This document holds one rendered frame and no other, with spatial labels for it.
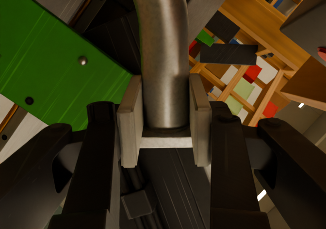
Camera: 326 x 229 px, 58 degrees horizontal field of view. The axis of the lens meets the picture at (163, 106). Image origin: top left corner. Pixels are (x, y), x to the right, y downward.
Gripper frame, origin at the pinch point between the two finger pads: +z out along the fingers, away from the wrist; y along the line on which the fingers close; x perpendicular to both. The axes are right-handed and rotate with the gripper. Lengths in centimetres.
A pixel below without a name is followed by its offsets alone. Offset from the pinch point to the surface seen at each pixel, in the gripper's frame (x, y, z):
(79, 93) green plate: -4.1, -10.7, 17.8
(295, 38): 1.4, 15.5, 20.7
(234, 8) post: 3, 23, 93
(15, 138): -15.3, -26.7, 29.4
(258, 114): -126, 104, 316
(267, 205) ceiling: -480, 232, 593
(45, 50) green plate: 1.1, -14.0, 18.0
